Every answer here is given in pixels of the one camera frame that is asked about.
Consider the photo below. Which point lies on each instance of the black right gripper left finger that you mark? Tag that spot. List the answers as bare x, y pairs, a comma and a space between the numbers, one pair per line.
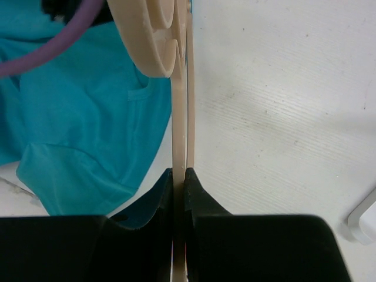
133, 245

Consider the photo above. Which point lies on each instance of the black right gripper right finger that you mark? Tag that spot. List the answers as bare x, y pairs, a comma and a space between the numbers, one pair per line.
221, 246

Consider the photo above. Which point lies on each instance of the teal t shirt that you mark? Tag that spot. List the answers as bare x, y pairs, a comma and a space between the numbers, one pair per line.
78, 117

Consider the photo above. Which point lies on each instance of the beige wooden hanger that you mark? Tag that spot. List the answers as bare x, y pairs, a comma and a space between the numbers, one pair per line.
158, 36

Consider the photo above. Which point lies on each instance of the white clothes rack frame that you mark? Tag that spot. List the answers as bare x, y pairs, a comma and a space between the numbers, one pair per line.
361, 221

